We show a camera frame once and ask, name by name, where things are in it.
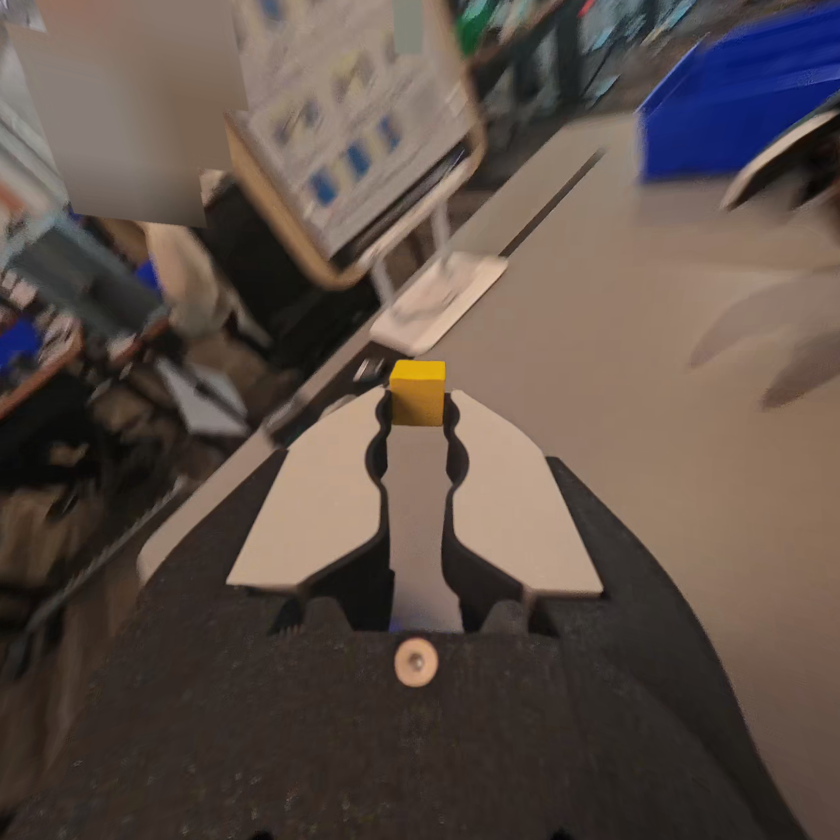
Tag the yellow wooden cube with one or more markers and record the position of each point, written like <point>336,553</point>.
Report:
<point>417,397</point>

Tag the small black battery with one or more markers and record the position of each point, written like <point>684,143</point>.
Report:
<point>371,369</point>

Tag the pale paper sheet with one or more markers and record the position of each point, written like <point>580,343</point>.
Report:
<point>210,400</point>

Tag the stack of green bins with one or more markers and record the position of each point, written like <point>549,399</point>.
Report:
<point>476,26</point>

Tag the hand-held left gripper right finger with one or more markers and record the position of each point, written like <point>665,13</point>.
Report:
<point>518,525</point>

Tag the white instruction sheet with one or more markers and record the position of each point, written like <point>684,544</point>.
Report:
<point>341,118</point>

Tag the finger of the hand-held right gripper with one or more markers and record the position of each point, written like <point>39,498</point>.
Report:
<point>774,148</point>

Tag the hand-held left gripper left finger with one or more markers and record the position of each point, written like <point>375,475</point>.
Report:
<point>315,518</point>

